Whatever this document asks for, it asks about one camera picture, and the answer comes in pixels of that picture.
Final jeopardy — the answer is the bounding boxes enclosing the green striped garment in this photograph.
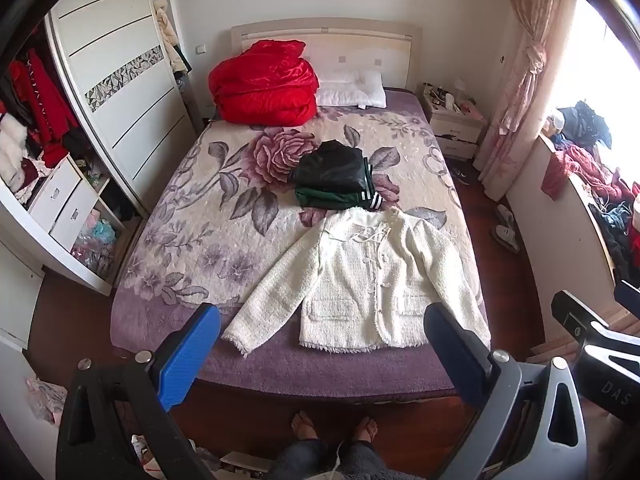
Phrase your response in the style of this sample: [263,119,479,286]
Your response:
[294,157,385,212]

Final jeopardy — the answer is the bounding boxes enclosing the pile of small toiletries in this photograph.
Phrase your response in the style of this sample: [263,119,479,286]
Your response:
[422,79,478,113]

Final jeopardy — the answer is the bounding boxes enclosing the person's left foot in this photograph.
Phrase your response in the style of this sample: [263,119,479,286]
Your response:
[291,410,319,444]

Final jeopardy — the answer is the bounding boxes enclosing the pink cloth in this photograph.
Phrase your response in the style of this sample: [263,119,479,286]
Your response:
[26,377,69,424]

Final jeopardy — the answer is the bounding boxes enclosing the person's dark trousers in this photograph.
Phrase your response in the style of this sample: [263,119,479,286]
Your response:
[267,437,401,480]

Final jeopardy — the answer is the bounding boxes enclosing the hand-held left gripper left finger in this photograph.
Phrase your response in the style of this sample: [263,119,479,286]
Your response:
[56,303,222,480]

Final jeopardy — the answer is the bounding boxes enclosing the cream hanging garment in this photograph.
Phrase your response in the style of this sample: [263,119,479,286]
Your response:
[154,0,192,75]

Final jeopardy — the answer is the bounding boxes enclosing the white wardrobe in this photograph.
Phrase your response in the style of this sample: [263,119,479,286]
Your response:
[0,0,198,297]

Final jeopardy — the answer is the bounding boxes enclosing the white wardrobe drawer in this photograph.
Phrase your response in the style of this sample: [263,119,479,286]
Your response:
[27,160,83,218]
[50,180,98,251]

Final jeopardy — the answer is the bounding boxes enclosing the white pillow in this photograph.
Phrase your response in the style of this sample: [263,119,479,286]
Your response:
[315,70,387,109]

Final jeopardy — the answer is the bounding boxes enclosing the red quilt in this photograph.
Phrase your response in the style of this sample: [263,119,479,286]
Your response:
[208,40,320,127]

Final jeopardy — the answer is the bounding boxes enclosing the white tweed jacket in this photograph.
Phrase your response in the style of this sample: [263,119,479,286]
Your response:
[221,206,492,358]

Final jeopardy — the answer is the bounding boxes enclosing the pastel clothes pile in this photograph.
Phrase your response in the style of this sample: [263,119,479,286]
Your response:
[70,207,118,278]

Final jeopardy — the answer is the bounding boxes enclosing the person's right foot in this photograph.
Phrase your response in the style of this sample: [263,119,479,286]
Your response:
[350,416,377,444]

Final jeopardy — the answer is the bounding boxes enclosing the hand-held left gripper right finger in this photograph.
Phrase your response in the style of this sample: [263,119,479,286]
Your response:
[423,303,587,480]

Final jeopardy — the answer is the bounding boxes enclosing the person's foot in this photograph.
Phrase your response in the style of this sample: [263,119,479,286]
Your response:
[291,410,319,444]
[350,416,377,444]

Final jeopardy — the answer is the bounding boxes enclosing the red knitted garment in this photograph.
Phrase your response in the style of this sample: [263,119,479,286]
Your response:
[541,144,617,201]

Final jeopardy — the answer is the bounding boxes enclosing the white sliding wardrobe door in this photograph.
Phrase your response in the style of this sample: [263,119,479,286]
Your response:
[45,0,198,216]

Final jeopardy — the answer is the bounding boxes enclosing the pink patterned curtain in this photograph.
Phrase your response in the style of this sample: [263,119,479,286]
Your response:
[472,0,566,201]

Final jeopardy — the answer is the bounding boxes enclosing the white nightstand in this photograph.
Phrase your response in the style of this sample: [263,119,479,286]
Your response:
[416,82,488,161]

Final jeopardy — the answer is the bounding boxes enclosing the dark blue garment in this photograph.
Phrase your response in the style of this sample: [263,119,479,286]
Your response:
[557,101,614,150]

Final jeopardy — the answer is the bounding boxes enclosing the red hanging coats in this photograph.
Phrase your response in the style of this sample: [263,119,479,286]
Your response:
[7,49,78,168]

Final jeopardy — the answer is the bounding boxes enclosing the black leather jacket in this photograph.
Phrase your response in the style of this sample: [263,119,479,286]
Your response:
[289,141,365,192]

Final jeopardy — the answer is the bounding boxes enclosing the white fur garment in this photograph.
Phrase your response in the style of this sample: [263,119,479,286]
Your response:
[0,112,28,193]

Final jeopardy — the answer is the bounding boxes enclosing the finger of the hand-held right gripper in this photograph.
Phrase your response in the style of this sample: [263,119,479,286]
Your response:
[614,280,640,307]
[551,290,621,348]

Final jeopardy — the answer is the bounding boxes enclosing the mixed dark clothes pile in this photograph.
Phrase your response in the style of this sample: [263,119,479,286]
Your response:
[590,170,640,281]

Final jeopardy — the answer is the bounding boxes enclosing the purple floral blanket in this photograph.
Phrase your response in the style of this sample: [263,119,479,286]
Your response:
[109,87,491,403]

